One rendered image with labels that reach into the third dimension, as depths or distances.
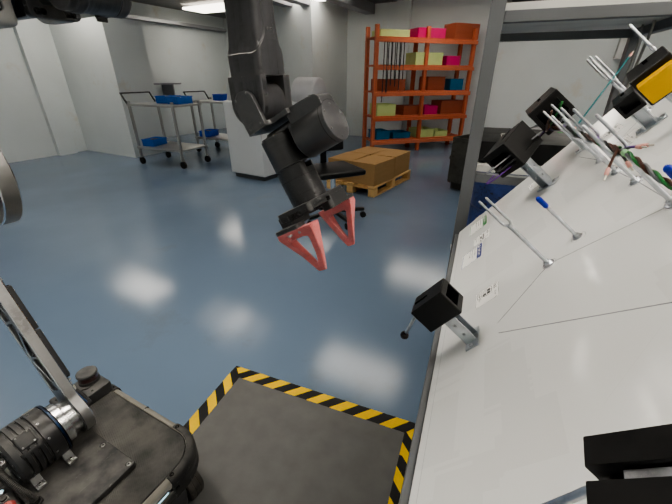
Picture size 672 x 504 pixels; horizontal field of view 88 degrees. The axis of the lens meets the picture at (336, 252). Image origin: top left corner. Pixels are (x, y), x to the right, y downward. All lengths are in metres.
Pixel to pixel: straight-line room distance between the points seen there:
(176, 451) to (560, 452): 1.16
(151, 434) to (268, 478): 0.44
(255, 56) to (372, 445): 1.39
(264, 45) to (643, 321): 0.52
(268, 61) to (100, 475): 1.21
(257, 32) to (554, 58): 7.74
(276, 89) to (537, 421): 0.51
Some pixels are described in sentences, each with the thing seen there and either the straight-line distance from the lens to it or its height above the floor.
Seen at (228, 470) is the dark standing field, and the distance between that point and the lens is 1.57.
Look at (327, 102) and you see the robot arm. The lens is 0.50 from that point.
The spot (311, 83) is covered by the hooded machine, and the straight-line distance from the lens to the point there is 6.71.
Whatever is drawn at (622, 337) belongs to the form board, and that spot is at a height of 1.07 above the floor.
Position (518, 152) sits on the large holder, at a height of 1.15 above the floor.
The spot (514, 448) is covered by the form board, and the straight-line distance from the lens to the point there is 0.42.
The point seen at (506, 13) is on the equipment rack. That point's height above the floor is 1.43.
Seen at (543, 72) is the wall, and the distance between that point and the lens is 8.14.
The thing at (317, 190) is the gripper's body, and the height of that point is 1.15.
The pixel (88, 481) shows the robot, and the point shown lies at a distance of 1.39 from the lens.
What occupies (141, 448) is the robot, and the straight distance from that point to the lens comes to 1.41.
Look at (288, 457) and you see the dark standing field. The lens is 1.55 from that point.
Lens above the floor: 1.30
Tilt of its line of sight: 27 degrees down
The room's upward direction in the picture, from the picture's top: straight up
